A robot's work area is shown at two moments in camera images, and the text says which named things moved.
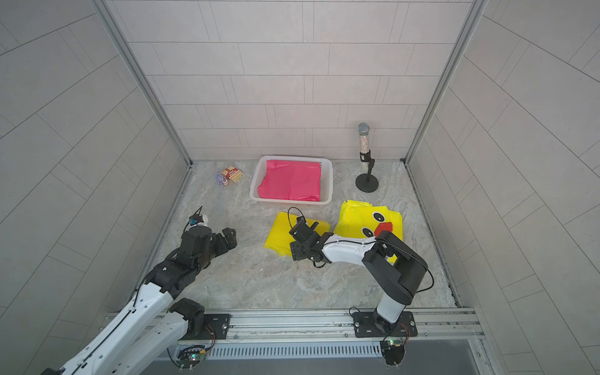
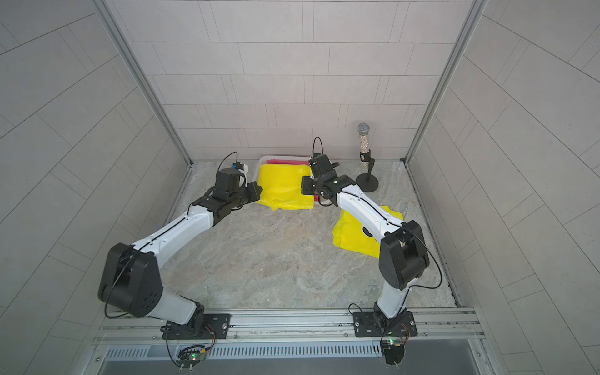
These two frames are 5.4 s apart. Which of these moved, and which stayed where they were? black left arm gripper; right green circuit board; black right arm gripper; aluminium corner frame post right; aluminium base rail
Moved: black left arm gripper; black right arm gripper
Stayed: aluminium base rail; aluminium corner frame post right; right green circuit board
